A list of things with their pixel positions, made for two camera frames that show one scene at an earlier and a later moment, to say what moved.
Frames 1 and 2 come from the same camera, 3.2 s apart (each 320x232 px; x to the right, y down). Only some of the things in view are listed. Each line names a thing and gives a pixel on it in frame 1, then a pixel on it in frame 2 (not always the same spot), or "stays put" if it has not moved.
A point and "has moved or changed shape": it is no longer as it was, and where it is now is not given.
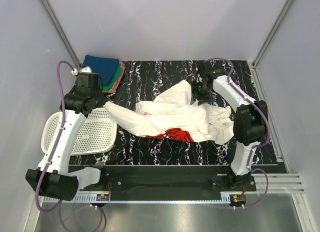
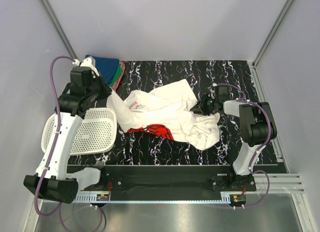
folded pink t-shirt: x=114 y=88 stays put
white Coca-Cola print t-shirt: x=171 y=114 has moved or changed shape
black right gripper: x=200 y=93 → x=208 y=105
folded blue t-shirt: x=106 y=67 stays put
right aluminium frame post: x=274 y=29 stays put
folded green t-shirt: x=113 y=82 stays put
